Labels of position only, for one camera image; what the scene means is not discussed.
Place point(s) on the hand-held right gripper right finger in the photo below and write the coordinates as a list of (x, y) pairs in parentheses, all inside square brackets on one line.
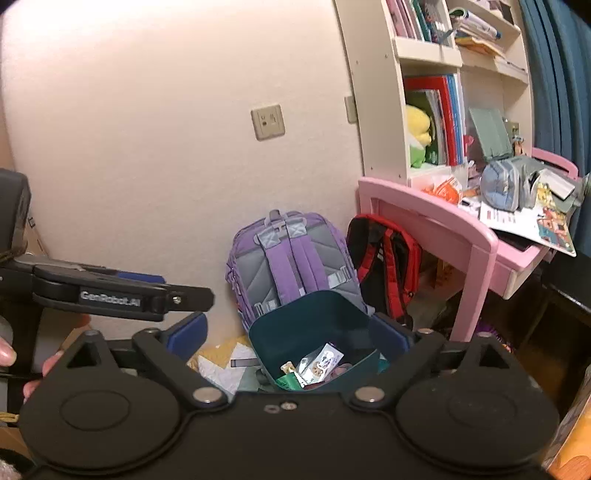
[(388, 333)]

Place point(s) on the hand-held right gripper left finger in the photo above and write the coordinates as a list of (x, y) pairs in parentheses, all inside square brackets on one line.
[(189, 331)]

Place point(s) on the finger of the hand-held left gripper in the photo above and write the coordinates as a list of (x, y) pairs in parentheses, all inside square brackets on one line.
[(138, 278), (194, 299)]

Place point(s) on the purple white snack packet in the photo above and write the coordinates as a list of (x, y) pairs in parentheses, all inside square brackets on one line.
[(323, 357)]

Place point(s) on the dark green trash bin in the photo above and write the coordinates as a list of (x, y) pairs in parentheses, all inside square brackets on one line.
[(295, 332)]

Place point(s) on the yellow white drink bottle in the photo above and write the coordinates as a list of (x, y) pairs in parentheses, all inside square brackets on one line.
[(288, 368)]

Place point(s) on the green can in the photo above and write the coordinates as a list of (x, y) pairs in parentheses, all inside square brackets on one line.
[(287, 382)]

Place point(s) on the person's left hand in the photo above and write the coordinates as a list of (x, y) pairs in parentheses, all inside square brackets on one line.
[(51, 363)]

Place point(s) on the brown cardboard box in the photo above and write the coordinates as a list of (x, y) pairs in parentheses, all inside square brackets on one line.
[(39, 242)]

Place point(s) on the teal cream quilted mat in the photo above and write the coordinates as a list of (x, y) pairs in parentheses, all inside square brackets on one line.
[(217, 374)]

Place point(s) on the red black backpack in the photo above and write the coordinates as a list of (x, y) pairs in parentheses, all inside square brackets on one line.
[(388, 258)]

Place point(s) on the purple grey backpack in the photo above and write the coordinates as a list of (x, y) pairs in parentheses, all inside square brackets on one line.
[(286, 258)]

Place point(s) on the purple shiny bag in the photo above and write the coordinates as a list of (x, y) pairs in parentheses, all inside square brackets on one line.
[(494, 334)]

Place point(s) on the pink desk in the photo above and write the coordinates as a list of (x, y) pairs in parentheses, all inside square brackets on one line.
[(461, 235)]

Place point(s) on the orange packet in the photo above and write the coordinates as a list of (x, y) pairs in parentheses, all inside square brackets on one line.
[(443, 189)]

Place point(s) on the dark wooden chair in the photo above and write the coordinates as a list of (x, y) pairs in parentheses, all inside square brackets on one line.
[(568, 286)]

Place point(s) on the blue grey pencil bag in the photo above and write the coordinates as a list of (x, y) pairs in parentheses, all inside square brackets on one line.
[(501, 184)]

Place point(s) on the colourful open magazine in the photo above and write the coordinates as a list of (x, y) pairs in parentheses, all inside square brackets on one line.
[(549, 226)]

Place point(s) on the yellow plush toy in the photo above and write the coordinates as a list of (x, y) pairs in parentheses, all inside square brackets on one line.
[(418, 129)]

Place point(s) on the white bookshelf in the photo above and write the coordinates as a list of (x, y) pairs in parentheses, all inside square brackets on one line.
[(374, 115)]

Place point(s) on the grey green folder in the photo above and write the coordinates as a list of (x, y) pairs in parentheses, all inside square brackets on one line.
[(489, 134)]

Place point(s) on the row of red books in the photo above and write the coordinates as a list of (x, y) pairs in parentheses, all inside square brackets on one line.
[(443, 115)]

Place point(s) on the row of pink books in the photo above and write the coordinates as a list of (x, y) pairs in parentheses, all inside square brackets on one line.
[(406, 18)]

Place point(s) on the stack of magazines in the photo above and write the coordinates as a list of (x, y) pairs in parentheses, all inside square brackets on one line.
[(475, 30)]

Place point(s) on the blue curtain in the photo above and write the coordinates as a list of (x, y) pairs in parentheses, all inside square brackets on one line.
[(563, 69)]

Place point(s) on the beige wall socket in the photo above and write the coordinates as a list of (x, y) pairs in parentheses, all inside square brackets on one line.
[(268, 122), (351, 109)]

